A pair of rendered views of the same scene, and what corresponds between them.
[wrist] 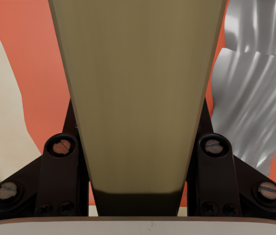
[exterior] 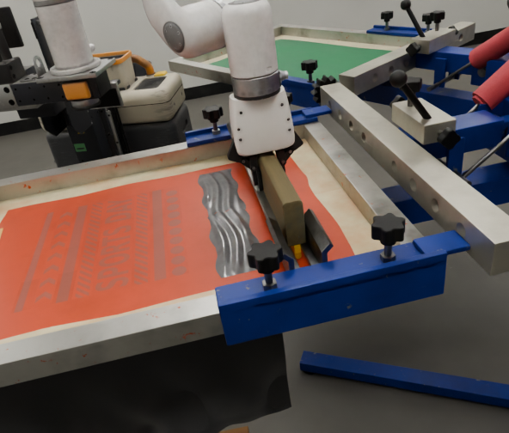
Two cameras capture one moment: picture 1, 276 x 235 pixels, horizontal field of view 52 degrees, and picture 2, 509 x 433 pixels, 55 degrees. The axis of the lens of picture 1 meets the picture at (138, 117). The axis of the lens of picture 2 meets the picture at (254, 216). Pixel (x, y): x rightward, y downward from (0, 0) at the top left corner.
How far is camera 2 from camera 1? 74 cm
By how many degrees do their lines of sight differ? 13
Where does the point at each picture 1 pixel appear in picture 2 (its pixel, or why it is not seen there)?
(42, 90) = (301, 188)
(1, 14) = (314, 200)
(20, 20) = (309, 200)
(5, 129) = (315, 174)
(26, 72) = (307, 191)
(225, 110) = (235, 197)
